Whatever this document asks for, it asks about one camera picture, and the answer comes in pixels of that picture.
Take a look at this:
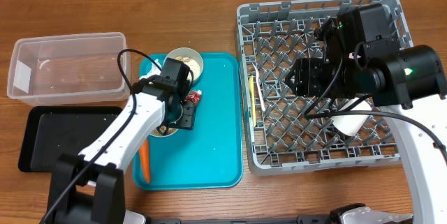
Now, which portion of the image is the grey dishwasher rack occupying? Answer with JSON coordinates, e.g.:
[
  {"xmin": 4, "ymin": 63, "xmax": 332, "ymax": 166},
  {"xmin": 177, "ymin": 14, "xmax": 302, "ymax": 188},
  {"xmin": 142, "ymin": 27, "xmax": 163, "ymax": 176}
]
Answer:
[{"xmin": 236, "ymin": 0, "xmax": 418, "ymax": 176}]

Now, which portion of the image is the crumpled white napkin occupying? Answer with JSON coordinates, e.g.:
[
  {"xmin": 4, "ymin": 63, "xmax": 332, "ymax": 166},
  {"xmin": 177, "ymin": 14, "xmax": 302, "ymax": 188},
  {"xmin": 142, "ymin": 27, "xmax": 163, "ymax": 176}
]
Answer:
[{"xmin": 140, "ymin": 59, "xmax": 161, "ymax": 78}]

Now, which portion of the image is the teal plastic tray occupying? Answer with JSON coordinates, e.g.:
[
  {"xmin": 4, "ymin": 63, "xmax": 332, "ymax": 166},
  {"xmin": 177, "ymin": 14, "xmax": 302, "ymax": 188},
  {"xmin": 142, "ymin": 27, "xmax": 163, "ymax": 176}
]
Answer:
[{"xmin": 132, "ymin": 52, "xmax": 244, "ymax": 191}]

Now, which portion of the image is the orange carrot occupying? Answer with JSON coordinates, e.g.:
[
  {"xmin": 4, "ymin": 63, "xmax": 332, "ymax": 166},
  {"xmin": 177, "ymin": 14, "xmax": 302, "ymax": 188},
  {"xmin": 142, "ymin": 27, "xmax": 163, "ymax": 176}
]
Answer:
[{"xmin": 139, "ymin": 138, "xmax": 151, "ymax": 184}]

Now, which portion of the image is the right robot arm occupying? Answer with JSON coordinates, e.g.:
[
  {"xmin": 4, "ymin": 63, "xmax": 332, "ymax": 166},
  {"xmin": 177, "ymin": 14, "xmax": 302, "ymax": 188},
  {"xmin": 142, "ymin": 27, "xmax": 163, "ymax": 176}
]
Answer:
[{"xmin": 285, "ymin": 42, "xmax": 446, "ymax": 223}]

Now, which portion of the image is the white cup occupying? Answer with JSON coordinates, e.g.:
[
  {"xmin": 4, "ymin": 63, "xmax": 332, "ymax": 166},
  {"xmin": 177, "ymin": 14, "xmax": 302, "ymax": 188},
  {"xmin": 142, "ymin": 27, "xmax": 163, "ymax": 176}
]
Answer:
[{"xmin": 331, "ymin": 98, "xmax": 372, "ymax": 136}]

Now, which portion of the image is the grey bowl with rice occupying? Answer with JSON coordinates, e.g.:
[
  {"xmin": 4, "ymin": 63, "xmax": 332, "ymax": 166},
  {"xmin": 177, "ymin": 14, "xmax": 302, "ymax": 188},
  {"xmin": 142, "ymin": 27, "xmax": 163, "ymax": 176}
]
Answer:
[{"xmin": 166, "ymin": 47, "xmax": 204, "ymax": 84}]

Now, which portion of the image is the clear plastic bin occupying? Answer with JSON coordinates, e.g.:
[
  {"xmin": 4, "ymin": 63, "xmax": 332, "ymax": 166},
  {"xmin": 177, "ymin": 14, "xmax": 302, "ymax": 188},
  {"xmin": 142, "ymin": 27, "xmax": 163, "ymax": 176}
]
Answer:
[{"xmin": 6, "ymin": 32, "xmax": 131, "ymax": 106}]

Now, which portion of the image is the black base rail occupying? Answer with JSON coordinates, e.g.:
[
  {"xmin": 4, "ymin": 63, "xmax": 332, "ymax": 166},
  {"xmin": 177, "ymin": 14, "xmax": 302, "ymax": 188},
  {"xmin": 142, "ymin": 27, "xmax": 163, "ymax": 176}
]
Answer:
[{"xmin": 125, "ymin": 202, "xmax": 413, "ymax": 224}]

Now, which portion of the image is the yellow plastic spoon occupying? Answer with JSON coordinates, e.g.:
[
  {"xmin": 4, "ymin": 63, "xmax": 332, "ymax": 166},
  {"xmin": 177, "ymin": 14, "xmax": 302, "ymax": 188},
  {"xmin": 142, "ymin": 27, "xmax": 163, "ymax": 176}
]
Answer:
[{"xmin": 248, "ymin": 75, "xmax": 257, "ymax": 127}]

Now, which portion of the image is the red snack wrapper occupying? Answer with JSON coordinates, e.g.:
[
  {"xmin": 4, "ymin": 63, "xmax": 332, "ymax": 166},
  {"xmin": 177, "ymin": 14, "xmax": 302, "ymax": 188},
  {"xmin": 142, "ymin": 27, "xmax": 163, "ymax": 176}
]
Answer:
[{"xmin": 186, "ymin": 90, "xmax": 203, "ymax": 106}]

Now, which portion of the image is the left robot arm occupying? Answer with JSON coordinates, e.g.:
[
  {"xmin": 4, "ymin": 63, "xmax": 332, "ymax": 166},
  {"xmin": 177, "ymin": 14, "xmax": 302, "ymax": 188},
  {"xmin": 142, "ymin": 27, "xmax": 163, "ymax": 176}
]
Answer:
[{"xmin": 41, "ymin": 75, "xmax": 192, "ymax": 223}]

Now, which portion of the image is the green bowl with nuts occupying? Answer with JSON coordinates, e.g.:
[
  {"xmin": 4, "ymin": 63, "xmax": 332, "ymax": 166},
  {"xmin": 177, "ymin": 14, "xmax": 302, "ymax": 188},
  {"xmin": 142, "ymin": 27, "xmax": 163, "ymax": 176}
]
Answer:
[{"xmin": 149, "ymin": 106, "xmax": 182, "ymax": 137}]

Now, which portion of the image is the black plastic tray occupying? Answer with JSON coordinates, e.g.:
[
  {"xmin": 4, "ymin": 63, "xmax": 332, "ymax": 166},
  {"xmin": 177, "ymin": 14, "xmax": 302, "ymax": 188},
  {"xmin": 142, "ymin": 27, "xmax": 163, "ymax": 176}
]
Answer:
[{"xmin": 17, "ymin": 106, "xmax": 122, "ymax": 172}]

